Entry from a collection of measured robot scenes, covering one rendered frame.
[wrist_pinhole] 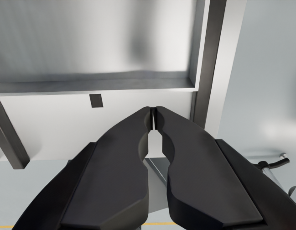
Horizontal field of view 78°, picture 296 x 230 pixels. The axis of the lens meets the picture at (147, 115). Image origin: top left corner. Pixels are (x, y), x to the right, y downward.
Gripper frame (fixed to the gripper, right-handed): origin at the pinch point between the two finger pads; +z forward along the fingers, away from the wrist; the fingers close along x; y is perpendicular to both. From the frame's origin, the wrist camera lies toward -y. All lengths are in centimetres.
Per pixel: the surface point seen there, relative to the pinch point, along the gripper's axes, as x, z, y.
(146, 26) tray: -0.3, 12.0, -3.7
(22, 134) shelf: -20.2, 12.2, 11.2
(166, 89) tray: 1.8, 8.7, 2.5
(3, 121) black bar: -20.9, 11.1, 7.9
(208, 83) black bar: 7.0, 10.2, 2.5
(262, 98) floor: 76, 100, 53
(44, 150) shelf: -17.9, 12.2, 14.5
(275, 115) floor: 90, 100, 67
